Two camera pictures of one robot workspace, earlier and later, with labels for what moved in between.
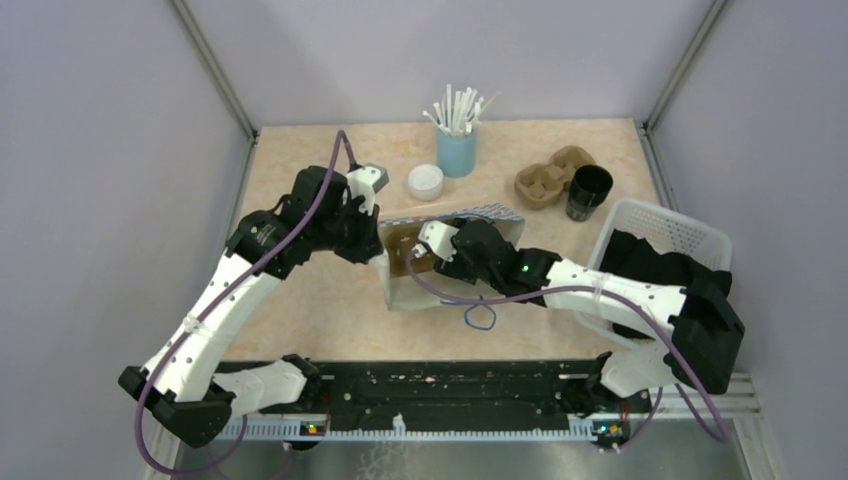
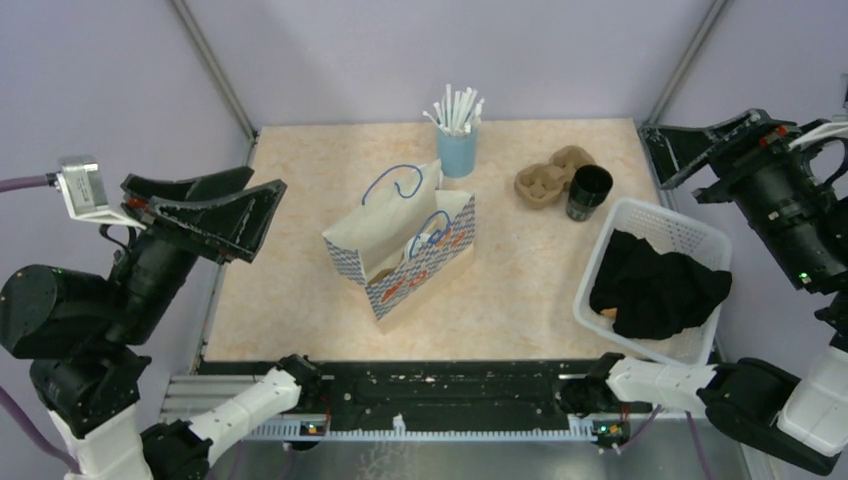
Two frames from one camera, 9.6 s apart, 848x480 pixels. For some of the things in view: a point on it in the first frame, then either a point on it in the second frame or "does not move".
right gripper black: x=455 y=268 -> x=675 y=151
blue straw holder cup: x=456 y=154 does not move
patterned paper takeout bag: x=403 y=292 -> x=408 y=237
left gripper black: x=368 y=245 -> x=234 y=223
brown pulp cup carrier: x=400 y=240 -> x=380 y=274
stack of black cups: x=590 y=184 does not move
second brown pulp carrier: x=539 y=186 does not move
